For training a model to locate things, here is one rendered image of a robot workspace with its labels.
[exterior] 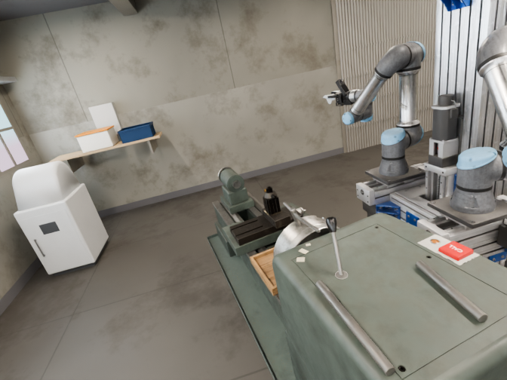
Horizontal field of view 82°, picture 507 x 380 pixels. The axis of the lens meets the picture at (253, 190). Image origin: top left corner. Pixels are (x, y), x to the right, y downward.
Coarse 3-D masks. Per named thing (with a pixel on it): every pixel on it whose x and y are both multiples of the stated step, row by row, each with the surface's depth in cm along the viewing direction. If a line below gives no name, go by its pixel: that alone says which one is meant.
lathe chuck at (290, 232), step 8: (304, 216) 122; (312, 216) 122; (296, 224) 119; (304, 224) 117; (312, 224) 116; (288, 232) 118; (296, 232) 115; (280, 240) 119; (288, 240) 115; (280, 248) 118
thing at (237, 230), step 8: (240, 224) 184; (248, 224) 182; (256, 224) 180; (264, 224) 178; (288, 224) 177; (232, 232) 177; (240, 232) 174; (248, 232) 172; (256, 232) 171; (264, 232) 173; (272, 232) 175; (240, 240) 168; (248, 240) 170
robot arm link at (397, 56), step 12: (396, 48) 140; (384, 60) 142; (396, 60) 140; (408, 60) 141; (384, 72) 144; (372, 84) 152; (360, 96) 161; (372, 96) 157; (360, 108) 164; (348, 120) 171; (360, 120) 176
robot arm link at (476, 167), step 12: (468, 156) 110; (480, 156) 107; (492, 156) 105; (468, 168) 109; (480, 168) 107; (492, 168) 106; (504, 168) 106; (456, 180) 117; (468, 180) 111; (480, 180) 109; (492, 180) 109
